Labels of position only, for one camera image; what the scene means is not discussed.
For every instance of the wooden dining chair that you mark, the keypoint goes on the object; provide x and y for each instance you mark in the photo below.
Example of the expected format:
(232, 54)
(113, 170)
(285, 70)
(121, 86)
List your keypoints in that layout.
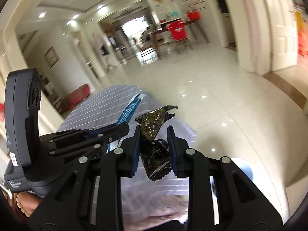
(148, 50)

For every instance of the pink patterned cloth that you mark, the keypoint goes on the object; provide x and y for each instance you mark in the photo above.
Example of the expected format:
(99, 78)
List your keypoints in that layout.
(166, 209)

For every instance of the orange plastic stool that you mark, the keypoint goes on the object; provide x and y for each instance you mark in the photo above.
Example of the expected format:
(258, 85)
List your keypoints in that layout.
(303, 44)

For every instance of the purple checked tablecloth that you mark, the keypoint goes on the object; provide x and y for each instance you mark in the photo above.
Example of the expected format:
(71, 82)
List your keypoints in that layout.
(96, 105)

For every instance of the pink floral curtain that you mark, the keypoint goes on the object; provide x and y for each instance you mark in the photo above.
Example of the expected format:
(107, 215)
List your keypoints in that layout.
(250, 28)

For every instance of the white metal rack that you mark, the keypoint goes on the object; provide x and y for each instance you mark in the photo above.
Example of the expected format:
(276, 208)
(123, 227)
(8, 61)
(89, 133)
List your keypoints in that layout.
(49, 91)

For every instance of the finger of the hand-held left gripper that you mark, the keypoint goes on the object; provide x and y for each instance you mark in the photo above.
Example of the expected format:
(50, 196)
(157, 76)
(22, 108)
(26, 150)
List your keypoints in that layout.
(118, 131)
(65, 136)

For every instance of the yellow board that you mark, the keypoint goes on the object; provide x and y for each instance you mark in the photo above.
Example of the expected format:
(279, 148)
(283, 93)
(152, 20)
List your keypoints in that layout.
(298, 22)

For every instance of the blue white strip wrapper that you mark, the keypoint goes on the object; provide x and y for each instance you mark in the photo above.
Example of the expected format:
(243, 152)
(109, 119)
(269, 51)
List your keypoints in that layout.
(128, 110)

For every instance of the white bucket with blue inside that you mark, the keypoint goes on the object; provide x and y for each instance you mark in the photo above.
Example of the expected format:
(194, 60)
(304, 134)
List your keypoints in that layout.
(243, 170)

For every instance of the small dark chandelier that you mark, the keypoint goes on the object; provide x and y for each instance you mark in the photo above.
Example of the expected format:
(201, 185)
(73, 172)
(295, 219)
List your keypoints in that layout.
(130, 12)

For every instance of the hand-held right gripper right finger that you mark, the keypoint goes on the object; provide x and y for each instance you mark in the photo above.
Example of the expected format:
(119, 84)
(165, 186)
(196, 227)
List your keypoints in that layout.
(172, 149)

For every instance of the white panel door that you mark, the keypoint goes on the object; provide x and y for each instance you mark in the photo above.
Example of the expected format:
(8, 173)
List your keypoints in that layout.
(284, 28)

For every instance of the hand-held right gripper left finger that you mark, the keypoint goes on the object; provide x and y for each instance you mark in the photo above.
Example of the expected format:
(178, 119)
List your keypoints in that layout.
(136, 149)

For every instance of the red gift bag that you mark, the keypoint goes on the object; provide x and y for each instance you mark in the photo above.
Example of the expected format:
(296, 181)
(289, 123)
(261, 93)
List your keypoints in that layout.
(194, 15)

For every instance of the recessed ceiling spotlights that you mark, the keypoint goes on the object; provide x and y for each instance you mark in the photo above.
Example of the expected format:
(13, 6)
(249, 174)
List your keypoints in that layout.
(42, 15)

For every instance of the hanging light clothes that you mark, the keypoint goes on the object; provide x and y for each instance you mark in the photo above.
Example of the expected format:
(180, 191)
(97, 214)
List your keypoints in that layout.
(99, 45)

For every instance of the dark green patterned wrapper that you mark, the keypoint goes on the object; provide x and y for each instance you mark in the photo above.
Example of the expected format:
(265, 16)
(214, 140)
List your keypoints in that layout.
(151, 125)

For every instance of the wooden dining table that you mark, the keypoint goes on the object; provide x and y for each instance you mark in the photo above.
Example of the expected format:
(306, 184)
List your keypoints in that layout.
(156, 35)

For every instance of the framed ink painting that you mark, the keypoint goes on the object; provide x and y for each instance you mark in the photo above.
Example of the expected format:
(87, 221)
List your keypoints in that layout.
(51, 57)

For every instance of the person's left hand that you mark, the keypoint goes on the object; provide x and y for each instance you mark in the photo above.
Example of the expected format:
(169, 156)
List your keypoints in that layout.
(30, 204)

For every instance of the teal box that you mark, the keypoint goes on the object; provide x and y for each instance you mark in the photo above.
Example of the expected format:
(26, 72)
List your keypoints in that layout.
(175, 15)

